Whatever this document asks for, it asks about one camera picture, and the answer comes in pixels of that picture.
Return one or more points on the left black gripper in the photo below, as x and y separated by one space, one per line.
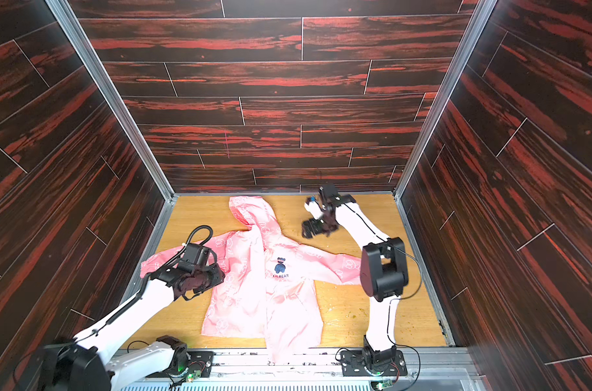
219 276

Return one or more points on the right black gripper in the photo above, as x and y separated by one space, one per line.
320 223

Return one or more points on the pink hooded jacket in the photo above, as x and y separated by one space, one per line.
269 286

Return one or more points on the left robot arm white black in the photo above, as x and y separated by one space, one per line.
88 361

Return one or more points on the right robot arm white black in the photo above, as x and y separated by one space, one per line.
383 269

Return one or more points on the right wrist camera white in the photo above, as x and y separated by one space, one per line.
313 207

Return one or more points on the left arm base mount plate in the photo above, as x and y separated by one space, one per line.
197 364

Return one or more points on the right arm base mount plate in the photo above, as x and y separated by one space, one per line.
362 362

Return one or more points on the aluminium front rail frame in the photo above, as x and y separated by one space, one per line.
317 369

